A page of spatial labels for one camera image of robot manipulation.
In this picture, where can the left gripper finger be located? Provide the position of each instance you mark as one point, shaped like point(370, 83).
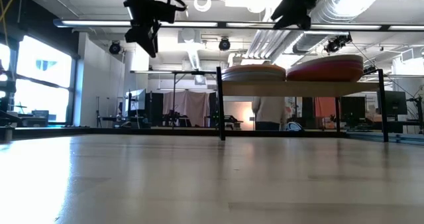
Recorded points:
point(138, 35)
point(152, 40)

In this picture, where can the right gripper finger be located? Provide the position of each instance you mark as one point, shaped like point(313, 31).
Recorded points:
point(285, 15)
point(304, 20)

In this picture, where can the purple plate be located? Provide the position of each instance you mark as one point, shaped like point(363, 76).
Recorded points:
point(329, 62)

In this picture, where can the magenta plate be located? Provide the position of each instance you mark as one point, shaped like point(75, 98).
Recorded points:
point(328, 67)

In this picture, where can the red-brown plate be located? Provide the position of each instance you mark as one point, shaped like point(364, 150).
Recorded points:
point(326, 75)

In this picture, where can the sage green plate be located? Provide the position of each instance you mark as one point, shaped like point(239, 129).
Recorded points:
point(253, 70)

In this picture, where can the light grey plate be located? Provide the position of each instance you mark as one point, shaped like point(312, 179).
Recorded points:
point(253, 79)

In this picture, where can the wooden shelf with black legs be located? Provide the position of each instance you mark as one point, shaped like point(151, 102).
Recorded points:
point(298, 89)

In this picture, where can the black round spotlight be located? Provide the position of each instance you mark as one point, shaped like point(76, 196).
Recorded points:
point(224, 44)
point(115, 47)

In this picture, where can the overhead light bar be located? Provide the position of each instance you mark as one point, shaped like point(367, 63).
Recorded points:
point(99, 23)

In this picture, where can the black-framed background table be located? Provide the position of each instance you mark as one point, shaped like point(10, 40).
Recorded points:
point(174, 85)

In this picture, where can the background monitor with lit screen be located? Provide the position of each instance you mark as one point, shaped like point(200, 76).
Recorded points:
point(136, 99)

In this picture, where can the beige curtain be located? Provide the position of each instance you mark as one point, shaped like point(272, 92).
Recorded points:
point(187, 108)

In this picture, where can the colourful floral painting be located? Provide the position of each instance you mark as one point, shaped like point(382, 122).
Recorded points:
point(293, 109)

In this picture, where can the person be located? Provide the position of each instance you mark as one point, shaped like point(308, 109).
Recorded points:
point(269, 111)

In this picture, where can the large bright window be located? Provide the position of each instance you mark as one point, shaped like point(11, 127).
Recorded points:
point(43, 78)

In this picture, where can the white and blue round object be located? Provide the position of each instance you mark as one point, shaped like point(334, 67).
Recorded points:
point(294, 127)

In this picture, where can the black background monitor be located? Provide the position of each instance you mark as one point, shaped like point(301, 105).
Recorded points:
point(394, 103)

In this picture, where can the silver ventilation duct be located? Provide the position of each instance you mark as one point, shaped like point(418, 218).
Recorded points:
point(334, 12)

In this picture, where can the black ceiling-mounted camera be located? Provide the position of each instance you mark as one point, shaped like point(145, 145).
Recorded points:
point(338, 43)

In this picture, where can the black aluminium rig frame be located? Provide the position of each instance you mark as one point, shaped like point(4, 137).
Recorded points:
point(132, 132)

